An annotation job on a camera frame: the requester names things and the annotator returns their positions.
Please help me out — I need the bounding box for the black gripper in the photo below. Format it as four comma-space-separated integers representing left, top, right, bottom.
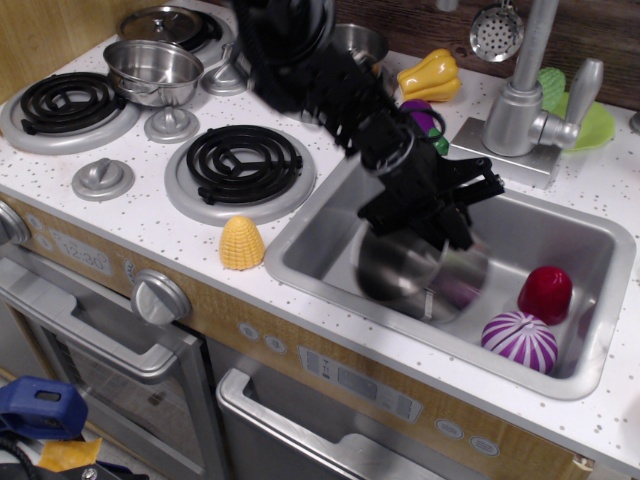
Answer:
358, 138, 504, 251

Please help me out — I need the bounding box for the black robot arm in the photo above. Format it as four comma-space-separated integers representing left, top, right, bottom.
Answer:
231, 1, 504, 250

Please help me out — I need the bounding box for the grey toy sink basin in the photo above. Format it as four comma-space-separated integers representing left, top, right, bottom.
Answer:
265, 161, 636, 400

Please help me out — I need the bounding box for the steel bowl pot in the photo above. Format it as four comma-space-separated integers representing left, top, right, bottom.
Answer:
103, 40, 204, 107

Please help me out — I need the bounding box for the steel pot lid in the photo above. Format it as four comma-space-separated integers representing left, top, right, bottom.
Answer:
117, 5, 203, 44

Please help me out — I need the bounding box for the purple toy eggplant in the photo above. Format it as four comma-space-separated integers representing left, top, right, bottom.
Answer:
401, 99, 449, 156

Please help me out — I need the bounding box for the red toy vegetable half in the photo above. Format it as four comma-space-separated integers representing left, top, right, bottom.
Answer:
517, 266, 573, 325

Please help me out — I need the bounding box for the silver toy faucet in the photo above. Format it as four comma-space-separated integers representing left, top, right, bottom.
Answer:
452, 1, 604, 189

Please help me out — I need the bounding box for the purple striped toy onion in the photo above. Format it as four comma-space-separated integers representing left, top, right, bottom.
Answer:
481, 311, 559, 374

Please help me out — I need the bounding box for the yellow toy bell pepper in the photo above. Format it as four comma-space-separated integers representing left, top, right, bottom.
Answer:
397, 48, 462, 102

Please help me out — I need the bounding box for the green toy corn piece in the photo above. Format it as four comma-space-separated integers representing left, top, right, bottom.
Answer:
538, 67, 566, 111

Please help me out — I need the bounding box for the green toy plate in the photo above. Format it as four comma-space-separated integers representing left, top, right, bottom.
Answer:
543, 92, 615, 151

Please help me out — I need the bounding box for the hanging steel strainer spoon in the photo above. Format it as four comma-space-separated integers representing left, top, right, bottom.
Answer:
469, 1, 524, 63

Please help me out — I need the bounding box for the yellow toy corn piece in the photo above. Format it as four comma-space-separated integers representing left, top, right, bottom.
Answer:
219, 216, 266, 271

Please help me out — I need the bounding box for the front centre black burner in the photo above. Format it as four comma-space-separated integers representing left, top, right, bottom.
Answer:
164, 125, 316, 226

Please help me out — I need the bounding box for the black burner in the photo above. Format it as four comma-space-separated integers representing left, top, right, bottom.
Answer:
1, 72, 140, 155
178, 10, 235, 69
164, 125, 316, 226

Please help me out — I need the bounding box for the toy dishwasher door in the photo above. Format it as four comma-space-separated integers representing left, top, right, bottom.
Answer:
215, 367, 506, 480

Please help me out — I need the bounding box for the silver stove knob upper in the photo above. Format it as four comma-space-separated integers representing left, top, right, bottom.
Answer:
200, 42, 247, 96

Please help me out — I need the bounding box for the silver stove knob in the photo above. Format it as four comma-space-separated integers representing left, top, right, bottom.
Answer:
144, 106, 200, 144
71, 158, 135, 202
200, 42, 247, 96

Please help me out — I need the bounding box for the silver stove knob middle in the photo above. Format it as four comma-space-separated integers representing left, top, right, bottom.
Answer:
144, 106, 200, 144

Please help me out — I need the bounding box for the silver oven dial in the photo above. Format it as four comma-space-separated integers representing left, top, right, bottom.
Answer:
130, 269, 192, 326

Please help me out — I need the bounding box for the back left black burner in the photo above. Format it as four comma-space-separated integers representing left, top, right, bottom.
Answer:
178, 10, 235, 69

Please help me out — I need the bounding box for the toy oven door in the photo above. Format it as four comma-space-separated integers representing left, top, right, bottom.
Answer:
1, 245, 228, 479

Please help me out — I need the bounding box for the silver stove knob front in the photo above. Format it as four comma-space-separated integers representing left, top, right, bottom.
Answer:
71, 158, 135, 202

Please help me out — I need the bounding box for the front left black burner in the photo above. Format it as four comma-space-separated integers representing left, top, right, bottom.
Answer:
1, 72, 140, 155

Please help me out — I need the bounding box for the silver oven dial left edge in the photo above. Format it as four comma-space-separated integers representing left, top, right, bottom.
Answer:
0, 200, 31, 245

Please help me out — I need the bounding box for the yellow cloth scrap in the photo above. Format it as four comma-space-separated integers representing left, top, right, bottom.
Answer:
37, 438, 102, 473

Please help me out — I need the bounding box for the steel saucepan with handle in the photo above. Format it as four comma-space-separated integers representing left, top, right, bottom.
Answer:
332, 24, 394, 95

